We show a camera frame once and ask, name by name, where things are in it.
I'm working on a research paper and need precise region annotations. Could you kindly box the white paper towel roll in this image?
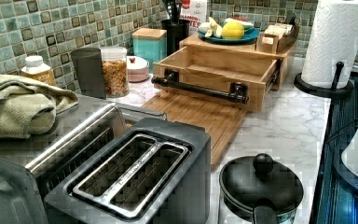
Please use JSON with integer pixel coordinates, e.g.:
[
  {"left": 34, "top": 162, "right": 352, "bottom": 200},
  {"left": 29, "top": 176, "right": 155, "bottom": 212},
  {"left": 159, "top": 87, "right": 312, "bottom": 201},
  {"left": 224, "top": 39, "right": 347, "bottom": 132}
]
[{"left": 301, "top": 0, "right": 358, "bottom": 89}]

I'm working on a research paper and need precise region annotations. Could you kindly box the cinnamon bites cereal box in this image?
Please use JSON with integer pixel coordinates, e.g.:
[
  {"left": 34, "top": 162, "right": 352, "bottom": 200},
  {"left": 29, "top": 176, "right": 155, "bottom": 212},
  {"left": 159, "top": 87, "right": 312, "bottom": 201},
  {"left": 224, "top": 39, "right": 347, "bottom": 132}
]
[{"left": 180, "top": 0, "right": 209, "bottom": 35}]

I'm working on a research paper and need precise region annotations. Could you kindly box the wooden drawer cabinet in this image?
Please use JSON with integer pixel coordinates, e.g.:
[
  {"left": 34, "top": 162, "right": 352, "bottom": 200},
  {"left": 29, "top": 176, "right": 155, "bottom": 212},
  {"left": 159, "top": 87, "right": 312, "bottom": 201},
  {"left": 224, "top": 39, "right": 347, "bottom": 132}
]
[{"left": 179, "top": 33, "right": 296, "bottom": 91}]

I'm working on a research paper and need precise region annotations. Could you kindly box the wooden tea bag box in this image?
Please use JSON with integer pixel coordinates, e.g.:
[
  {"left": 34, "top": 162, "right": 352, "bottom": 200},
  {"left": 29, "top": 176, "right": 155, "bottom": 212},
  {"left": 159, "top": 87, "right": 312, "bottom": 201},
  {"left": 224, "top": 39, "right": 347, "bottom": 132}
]
[{"left": 255, "top": 13, "right": 299, "bottom": 54}]

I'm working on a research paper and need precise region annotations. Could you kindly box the white-capped spice bottle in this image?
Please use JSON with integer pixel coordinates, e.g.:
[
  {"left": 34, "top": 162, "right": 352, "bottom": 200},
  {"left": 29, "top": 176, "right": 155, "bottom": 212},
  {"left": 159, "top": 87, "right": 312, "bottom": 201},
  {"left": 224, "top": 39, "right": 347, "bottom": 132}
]
[{"left": 21, "top": 55, "right": 55, "bottom": 86}]

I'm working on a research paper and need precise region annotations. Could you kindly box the beige folded towel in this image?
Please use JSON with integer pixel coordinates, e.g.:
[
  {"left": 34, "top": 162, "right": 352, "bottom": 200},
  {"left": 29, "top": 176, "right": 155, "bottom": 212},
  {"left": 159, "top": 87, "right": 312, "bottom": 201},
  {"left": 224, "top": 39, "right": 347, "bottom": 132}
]
[{"left": 0, "top": 75, "right": 78, "bottom": 139}]

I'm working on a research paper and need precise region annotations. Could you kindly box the toy watermelon slice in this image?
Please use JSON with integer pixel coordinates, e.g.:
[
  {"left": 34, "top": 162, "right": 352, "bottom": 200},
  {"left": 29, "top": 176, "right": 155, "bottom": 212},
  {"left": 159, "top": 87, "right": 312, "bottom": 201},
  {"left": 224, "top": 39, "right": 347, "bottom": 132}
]
[{"left": 224, "top": 18, "right": 254, "bottom": 30}]

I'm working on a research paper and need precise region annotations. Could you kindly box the dark grey cup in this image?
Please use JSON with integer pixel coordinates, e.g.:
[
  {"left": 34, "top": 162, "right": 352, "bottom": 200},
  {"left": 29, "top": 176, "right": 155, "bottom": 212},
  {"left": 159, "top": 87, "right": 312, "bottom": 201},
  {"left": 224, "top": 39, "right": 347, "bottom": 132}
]
[{"left": 70, "top": 48, "right": 106, "bottom": 99}]

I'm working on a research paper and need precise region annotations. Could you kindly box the black two-slot toaster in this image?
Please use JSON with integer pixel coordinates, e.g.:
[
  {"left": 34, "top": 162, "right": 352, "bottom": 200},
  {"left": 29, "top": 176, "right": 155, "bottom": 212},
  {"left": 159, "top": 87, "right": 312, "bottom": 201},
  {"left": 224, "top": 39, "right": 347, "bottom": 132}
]
[{"left": 44, "top": 118, "right": 211, "bottom": 224}]

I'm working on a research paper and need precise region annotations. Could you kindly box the bamboo cutting board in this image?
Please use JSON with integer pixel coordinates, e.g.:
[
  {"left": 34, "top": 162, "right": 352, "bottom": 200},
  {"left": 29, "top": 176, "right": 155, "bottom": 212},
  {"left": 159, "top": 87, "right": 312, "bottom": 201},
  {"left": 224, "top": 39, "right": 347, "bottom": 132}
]
[{"left": 143, "top": 91, "right": 247, "bottom": 169}]

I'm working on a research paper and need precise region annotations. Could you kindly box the clear pasta jar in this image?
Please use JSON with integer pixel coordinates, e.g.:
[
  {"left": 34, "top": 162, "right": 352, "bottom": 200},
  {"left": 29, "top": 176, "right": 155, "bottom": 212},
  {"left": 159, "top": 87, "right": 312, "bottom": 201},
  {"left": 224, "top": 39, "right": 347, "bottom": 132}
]
[{"left": 101, "top": 47, "right": 130, "bottom": 98}]

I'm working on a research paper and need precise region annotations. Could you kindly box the black paper towel holder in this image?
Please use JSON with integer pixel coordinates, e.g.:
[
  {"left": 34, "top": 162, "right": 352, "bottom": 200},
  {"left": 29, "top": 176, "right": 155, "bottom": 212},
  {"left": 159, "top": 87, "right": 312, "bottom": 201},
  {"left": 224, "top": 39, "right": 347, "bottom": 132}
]
[{"left": 294, "top": 62, "right": 353, "bottom": 99}]

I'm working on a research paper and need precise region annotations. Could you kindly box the pink white lidded bowl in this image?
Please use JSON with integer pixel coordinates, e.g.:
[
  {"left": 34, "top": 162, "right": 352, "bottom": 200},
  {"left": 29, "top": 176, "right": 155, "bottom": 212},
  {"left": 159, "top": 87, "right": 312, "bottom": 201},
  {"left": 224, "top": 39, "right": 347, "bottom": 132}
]
[{"left": 127, "top": 56, "right": 149, "bottom": 82}]

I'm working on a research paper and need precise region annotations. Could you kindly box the black utensil holder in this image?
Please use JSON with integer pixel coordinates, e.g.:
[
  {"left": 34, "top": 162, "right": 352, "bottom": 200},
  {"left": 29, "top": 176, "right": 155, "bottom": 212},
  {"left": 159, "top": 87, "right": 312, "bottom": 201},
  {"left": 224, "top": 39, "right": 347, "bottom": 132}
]
[{"left": 161, "top": 19, "right": 190, "bottom": 55}]

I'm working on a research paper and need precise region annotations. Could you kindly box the teal canister wooden lid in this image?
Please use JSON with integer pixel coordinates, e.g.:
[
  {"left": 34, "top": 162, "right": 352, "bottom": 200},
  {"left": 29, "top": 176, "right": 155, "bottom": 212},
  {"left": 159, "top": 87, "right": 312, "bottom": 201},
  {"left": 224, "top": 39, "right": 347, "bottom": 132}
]
[{"left": 132, "top": 28, "right": 167, "bottom": 72}]

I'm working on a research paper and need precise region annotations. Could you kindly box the teal plate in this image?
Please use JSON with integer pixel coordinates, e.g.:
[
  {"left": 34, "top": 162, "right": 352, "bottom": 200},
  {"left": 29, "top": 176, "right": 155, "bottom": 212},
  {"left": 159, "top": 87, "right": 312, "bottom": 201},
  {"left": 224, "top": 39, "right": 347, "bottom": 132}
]
[{"left": 198, "top": 28, "right": 259, "bottom": 45}]

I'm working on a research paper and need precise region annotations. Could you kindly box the yellow toy lemon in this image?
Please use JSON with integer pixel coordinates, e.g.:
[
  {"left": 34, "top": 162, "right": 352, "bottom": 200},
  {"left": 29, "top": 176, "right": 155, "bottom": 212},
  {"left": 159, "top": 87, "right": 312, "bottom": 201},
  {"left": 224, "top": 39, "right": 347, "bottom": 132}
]
[{"left": 222, "top": 21, "right": 244, "bottom": 39}]

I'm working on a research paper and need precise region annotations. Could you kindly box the wooden drawer with black handle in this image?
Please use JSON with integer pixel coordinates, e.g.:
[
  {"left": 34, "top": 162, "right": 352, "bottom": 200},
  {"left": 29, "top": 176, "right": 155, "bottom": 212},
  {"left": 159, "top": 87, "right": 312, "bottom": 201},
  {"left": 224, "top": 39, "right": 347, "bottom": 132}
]
[{"left": 152, "top": 45, "right": 280, "bottom": 111}]

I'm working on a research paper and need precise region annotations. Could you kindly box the peeled toy banana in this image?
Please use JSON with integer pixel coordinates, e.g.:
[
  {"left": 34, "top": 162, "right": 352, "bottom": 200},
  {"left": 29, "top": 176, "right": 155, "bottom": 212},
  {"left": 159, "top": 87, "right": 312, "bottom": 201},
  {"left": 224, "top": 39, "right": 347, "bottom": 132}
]
[{"left": 198, "top": 17, "right": 223, "bottom": 38}]

